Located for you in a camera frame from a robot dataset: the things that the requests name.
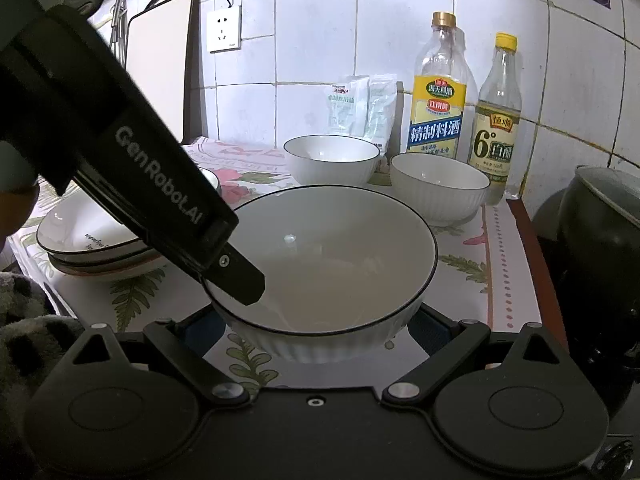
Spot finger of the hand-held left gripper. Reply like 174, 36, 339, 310
201, 242, 266, 306

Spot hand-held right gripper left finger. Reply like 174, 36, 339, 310
62, 306, 251, 408

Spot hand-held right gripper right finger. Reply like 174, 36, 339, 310
382, 304, 571, 407

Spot white ribbed bowl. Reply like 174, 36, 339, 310
202, 185, 439, 363
283, 135, 382, 186
390, 153, 492, 226

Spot blue egg print plate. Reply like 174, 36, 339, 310
54, 260, 164, 276

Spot white lettered plate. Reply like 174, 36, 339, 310
36, 167, 221, 258
46, 249, 160, 268

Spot person's left forearm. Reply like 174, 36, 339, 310
0, 270, 87, 376

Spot person's left hand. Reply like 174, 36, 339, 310
0, 182, 39, 253

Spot floral tablecloth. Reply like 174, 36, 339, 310
7, 135, 543, 396

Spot white cutting board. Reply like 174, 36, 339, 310
125, 0, 202, 146

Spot hanging metal ladles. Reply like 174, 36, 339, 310
111, 0, 127, 67

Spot black gas stove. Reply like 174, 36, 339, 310
529, 192, 640, 480

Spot black cooking pot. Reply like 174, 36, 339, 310
556, 165, 640, 361

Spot white vinegar bottle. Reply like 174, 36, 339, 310
467, 32, 523, 206

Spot cooking wine bottle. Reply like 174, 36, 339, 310
406, 10, 468, 158

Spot glass pot lid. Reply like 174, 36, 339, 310
575, 164, 640, 211

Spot white wall socket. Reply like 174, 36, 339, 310
206, 5, 242, 54

